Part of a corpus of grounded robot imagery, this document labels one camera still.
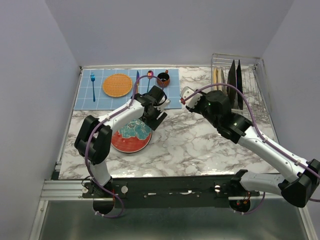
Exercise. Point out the yellow rimmed plate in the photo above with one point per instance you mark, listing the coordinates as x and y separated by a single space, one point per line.
215 78

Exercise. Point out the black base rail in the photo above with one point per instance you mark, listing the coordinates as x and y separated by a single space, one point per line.
170 192

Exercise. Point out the iridescent knife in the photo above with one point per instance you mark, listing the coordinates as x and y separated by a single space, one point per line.
137 82

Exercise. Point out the brown ceramic mug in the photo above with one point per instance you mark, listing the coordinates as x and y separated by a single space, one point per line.
163 79

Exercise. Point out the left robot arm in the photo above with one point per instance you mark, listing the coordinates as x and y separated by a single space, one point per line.
94 138

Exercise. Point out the black square plate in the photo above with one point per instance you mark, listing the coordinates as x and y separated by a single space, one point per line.
231 92
239 84

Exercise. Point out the blue grid placemat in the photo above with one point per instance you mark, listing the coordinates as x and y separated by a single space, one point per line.
84 98

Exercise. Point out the brown rimmed plate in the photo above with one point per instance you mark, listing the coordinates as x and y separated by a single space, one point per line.
221 79

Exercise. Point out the iridescent spoon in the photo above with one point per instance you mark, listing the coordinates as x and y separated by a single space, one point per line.
150 74

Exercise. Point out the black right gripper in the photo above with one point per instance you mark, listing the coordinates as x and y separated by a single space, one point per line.
195 109

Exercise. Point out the blue fork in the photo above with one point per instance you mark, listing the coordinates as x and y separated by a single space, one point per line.
93 78

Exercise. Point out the aluminium frame extrusion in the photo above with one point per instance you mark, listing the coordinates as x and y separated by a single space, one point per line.
61 190

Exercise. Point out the teal and red plate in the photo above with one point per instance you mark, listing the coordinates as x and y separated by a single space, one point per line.
132 138

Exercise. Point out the wire dish rack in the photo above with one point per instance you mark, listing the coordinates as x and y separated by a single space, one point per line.
250 67

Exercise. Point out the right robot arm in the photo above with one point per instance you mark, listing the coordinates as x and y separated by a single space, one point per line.
298 178

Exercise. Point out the woven wicker coaster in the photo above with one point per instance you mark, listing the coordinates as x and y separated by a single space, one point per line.
117 85

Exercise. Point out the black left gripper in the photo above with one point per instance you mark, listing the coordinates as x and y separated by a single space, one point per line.
154 123

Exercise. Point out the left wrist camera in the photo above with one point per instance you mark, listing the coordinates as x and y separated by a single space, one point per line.
163 103

